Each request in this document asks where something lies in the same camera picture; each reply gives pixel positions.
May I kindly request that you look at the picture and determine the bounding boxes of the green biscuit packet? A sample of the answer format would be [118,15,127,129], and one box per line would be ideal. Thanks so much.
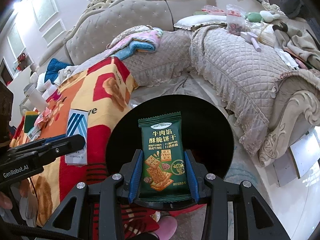
[135,111,195,209]

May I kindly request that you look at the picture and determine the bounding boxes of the blue folded towel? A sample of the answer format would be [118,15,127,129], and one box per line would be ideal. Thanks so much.
[112,40,156,61]

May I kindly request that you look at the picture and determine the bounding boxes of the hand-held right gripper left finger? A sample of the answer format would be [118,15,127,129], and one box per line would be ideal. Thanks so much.
[37,149,145,240]

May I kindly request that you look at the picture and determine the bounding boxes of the straw whisk broom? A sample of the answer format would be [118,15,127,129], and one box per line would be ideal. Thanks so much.
[257,26,276,47]

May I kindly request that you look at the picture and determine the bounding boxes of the green white plush toy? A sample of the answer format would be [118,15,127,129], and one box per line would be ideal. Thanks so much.
[244,10,281,23]

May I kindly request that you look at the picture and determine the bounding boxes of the person's left hand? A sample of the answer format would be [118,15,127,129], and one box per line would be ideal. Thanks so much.
[0,191,13,209]

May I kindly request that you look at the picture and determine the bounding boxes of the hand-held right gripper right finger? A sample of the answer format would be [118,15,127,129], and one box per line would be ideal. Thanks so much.
[184,149,292,240]

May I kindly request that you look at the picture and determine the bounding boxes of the white pill bottle pink label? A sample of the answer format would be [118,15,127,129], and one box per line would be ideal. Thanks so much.
[44,81,57,96]

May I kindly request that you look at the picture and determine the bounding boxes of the white box with blue stripes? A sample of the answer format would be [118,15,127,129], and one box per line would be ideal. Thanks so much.
[64,108,89,166]

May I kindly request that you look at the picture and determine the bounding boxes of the beige folded blanket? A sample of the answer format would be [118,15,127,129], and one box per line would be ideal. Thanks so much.
[117,25,152,34]

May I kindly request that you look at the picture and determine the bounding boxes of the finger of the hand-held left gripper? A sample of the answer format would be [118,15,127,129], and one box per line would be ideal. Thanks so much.
[10,135,67,151]
[7,134,86,167]

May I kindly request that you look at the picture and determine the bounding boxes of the black trash bin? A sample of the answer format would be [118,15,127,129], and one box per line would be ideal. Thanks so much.
[105,94,235,188]

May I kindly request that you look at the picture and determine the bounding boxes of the clear plastic snack bag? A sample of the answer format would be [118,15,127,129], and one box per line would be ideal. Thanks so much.
[225,4,247,34]

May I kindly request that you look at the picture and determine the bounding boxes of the white cushion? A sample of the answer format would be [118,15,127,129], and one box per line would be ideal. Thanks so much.
[173,14,229,30]

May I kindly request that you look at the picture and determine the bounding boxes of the purple toy hammer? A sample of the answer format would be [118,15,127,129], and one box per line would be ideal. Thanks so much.
[240,31,262,53]

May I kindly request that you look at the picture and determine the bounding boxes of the small black object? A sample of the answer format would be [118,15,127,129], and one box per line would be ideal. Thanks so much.
[272,22,288,32]

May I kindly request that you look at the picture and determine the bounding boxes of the dark jacket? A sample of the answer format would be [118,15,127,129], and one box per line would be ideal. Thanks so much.
[280,0,304,19]

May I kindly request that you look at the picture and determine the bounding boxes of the beige tufted sofa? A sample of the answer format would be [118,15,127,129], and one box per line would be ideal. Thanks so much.
[20,0,320,168]

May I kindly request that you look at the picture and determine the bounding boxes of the orange red printed blanket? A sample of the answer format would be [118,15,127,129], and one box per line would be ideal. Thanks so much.
[10,56,160,240]

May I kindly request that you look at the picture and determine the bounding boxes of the small white green packet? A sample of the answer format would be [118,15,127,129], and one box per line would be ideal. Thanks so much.
[26,126,42,140]

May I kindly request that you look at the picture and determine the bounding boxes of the blue cloth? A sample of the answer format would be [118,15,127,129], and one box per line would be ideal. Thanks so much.
[45,58,73,84]

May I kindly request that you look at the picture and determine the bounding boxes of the pile of beige clothes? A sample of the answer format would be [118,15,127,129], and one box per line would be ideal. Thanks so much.
[274,22,320,70]

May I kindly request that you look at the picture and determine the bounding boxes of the pink slipper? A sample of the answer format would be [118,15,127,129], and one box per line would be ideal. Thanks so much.
[151,215,178,240]

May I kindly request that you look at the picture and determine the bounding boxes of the pink patterned bag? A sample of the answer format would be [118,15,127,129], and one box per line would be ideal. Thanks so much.
[202,5,225,14]

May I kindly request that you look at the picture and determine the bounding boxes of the white thermos bottle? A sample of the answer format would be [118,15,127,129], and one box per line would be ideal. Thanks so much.
[25,84,49,113]

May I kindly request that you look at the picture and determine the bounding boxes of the white board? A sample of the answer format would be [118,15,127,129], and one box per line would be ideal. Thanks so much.
[272,130,320,187]

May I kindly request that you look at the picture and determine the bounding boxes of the small pink packet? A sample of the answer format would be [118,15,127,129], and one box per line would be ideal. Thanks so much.
[34,107,54,127]

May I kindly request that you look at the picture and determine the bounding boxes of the pink folded towel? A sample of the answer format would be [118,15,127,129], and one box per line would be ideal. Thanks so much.
[107,27,164,55]

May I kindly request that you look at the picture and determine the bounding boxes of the yellow green scouring sponge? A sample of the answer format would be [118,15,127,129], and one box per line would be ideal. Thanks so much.
[24,111,39,130]

